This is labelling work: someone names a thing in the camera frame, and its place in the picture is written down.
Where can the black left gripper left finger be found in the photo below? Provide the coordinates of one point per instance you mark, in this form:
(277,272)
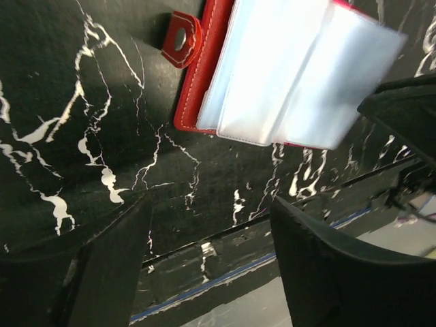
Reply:
(87,277)

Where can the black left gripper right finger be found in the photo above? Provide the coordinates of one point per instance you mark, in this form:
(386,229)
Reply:
(333,279)

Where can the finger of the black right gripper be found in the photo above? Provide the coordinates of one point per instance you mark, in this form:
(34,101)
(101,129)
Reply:
(406,108)

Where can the red leather card holder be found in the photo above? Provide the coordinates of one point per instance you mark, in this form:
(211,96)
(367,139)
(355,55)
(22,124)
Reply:
(287,72)

